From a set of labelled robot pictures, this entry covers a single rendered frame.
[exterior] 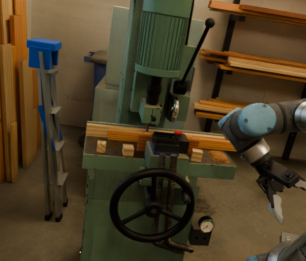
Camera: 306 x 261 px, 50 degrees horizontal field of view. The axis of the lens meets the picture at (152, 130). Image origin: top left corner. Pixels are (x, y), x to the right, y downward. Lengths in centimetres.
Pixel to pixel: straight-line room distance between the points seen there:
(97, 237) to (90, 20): 268
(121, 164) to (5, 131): 155
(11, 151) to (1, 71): 60
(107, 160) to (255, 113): 57
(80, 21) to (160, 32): 256
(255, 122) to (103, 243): 82
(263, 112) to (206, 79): 284
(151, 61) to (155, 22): 13
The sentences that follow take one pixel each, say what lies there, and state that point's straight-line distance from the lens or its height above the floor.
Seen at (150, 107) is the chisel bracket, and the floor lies 107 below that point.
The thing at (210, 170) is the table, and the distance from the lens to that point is 131.
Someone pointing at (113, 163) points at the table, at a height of 87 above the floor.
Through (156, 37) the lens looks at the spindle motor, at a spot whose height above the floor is 134.
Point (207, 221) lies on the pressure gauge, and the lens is 136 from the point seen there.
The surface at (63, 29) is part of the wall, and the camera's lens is 376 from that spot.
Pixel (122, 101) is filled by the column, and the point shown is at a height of 101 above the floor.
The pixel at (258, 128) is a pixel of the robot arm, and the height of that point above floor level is 117.
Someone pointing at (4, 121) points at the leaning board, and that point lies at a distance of 263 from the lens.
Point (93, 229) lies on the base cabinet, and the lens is 139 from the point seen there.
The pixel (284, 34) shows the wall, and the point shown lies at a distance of 389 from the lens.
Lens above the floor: 142
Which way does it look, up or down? 20 degrees down
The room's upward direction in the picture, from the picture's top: 9 degrees clockwise
